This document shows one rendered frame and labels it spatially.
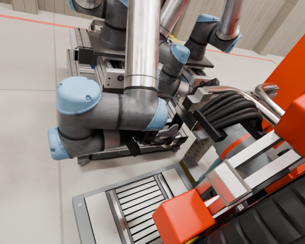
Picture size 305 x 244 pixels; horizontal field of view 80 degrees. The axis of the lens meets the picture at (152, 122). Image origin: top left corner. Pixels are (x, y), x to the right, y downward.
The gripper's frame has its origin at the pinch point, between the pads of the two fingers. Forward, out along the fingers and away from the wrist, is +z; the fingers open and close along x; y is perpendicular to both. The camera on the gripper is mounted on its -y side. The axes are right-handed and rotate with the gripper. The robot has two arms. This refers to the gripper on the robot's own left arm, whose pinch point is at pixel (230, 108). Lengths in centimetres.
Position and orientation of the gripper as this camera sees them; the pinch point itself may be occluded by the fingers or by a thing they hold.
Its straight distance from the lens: 84.6
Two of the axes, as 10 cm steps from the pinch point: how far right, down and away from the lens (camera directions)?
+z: 9.2, 3.8, 1.1
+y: -3.2, 5.4, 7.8
